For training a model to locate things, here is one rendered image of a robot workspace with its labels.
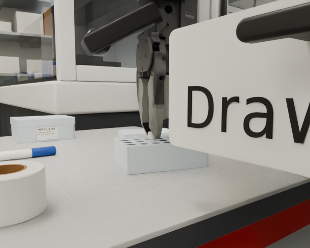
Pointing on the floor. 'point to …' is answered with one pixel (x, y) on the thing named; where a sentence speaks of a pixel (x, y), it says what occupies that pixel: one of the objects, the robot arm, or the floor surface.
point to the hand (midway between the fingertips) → (148, 128)
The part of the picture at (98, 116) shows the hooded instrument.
